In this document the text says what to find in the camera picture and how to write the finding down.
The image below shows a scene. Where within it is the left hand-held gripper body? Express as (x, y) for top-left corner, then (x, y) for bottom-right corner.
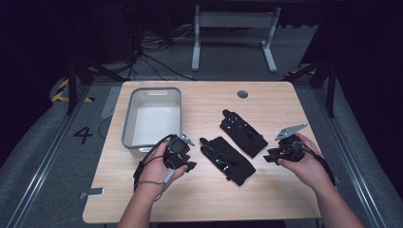
(163, 132), (196, 170)

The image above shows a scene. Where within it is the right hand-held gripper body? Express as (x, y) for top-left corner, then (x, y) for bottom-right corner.
(275, 123), (309, 162)

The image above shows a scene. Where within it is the black glove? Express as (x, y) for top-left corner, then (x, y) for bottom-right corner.
(219, 108), (269, 159)
(199, 136), (257, 187)

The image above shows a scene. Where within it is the grey plastic bin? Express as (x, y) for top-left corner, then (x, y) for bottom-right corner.
(121, 86), (183, 159)

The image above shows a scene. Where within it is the person's right hand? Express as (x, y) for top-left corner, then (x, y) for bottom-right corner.
(277, 132), (328, 191)

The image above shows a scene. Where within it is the person's left hand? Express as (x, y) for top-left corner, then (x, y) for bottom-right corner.
(138, 140), (188, 193)

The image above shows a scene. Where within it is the black metal stand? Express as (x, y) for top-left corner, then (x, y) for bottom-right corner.
(65, 55), (127, 116)
(283, 58), (336, 118)

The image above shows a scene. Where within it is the grey tape strip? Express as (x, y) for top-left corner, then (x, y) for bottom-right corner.
(78, 187), (106, 200)

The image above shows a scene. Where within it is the yellow black hazard tape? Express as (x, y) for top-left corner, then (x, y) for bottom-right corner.
(51, 78), (95, 104)

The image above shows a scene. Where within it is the grey left gripper cable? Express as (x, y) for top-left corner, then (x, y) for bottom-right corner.
(136, 169), (177, 202)

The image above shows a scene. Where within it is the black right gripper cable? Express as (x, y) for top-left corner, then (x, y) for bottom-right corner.
(293, 142), (336, 188)

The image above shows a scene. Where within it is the aluminium floor rail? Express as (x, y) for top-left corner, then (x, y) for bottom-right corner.
(312, 88), (386, 228)
(6, 85), (91, 228)

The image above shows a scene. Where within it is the thin black floor cable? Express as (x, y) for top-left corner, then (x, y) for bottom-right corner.
(97, 115), (113, 141)

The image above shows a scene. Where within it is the tangle of black floor cables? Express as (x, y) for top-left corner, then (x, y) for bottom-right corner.
(126, 25), (196, 82)

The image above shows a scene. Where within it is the white metal desk frame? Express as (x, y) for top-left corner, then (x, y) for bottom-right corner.
(190, 4), (282, 73)

